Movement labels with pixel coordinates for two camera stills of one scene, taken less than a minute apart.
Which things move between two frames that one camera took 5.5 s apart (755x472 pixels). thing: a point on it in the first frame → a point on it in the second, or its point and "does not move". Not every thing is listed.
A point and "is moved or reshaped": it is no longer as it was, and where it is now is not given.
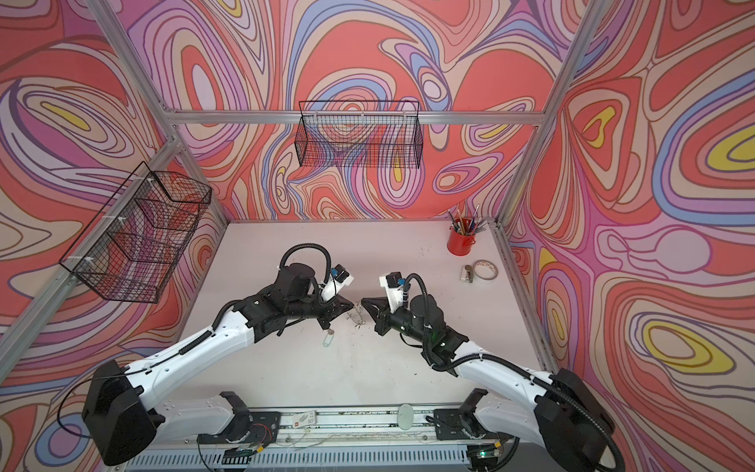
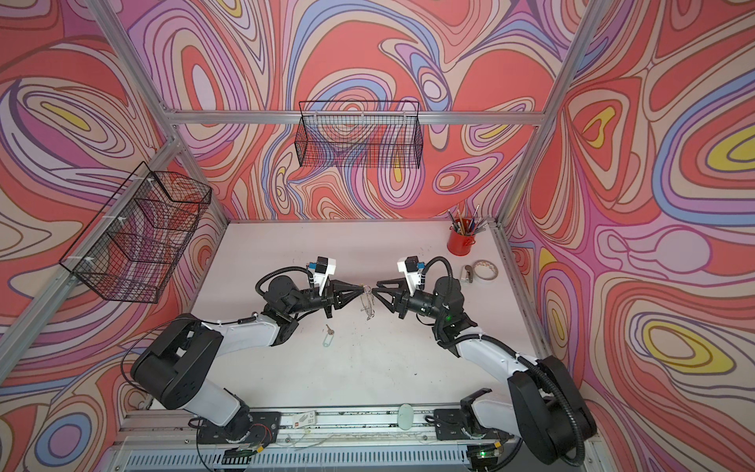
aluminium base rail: x=361 y=439 does not move
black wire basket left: x=133 y=248 does not move
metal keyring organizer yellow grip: x=355 y=316 is moved or reshaped
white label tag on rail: x=305 y=419 does not move
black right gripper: x=378 y=309 → x=402 y=299
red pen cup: x=459 y=245 does not move
